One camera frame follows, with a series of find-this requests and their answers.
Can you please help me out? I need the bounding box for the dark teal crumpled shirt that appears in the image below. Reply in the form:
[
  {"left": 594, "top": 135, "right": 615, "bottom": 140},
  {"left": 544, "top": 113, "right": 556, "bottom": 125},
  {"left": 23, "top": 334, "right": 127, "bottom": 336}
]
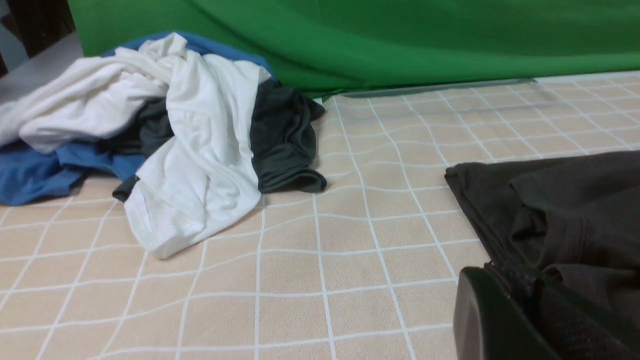
[{"left": 97, "top": 79, "right": 328, "bottom": 194}]

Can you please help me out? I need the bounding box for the green backdrop cloth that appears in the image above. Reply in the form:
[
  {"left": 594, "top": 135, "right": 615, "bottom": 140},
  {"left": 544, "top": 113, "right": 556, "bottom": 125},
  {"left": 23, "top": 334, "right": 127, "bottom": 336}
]
[{"left": 68, "top": 0, "right": 640, "bottom": 94}]

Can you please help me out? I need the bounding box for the white crumpled shirt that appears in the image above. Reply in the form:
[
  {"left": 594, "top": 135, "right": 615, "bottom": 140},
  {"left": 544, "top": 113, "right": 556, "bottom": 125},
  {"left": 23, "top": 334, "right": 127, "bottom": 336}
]
[{"left": 1, "top": 32, "right": 271, "bottom": 259}]

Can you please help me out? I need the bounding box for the dark gray long-sleeve shirt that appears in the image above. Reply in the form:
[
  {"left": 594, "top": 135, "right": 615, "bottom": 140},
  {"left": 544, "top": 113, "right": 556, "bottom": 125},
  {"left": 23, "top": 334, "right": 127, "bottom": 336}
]
[{"left": 444, "top": 150, "right": 640, "bottom": 327}]

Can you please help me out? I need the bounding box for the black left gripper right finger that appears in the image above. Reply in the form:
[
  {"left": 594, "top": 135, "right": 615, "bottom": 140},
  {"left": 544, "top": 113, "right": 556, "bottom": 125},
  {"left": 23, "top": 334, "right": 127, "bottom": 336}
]
[{"left": 487, "top": 262, "right": 639, "bottom": 360}]

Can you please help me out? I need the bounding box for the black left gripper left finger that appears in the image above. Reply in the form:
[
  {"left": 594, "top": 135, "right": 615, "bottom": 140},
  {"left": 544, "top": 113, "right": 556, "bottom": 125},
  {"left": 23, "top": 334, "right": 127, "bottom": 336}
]
[{"left": 452, "top": 267, "right": 560, "bottom": 360}]

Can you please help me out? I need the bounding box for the blue crumpled shirt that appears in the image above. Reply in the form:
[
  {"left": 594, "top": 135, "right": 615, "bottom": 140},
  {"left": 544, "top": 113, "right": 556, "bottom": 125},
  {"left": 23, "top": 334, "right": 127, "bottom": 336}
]
[{"left": 0, "top": 31, "right": 272, "bottom": 207}]

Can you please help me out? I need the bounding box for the beige grid tablecloth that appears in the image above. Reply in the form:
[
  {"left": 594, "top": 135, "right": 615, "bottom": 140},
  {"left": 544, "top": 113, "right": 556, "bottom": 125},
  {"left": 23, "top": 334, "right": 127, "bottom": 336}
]
[{"left": 0, "top": 71, "right": 639, "bottom": 360}]

